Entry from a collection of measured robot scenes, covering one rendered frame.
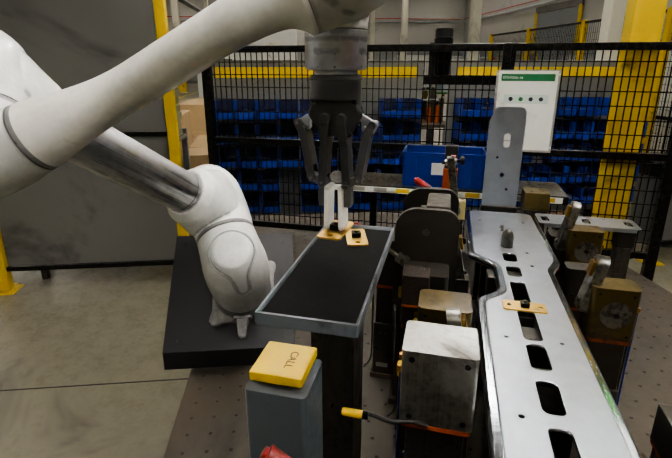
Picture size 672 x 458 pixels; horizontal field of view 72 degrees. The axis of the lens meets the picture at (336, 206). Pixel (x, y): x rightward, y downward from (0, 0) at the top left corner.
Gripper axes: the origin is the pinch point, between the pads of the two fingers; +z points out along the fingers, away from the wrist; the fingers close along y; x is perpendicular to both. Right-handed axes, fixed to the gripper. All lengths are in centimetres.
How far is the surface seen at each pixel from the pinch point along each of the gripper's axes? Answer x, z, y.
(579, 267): 53, 27, 46
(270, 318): -19.1, 9.8, -2.5
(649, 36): 134, -31, 72
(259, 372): -29.3, 9.9, 1.2
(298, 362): -26.5, 9.8, 4.5
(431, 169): 105, 16, 2
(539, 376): 2.7, 25.8, 33.2
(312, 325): -18.6, 10.0, 3.1
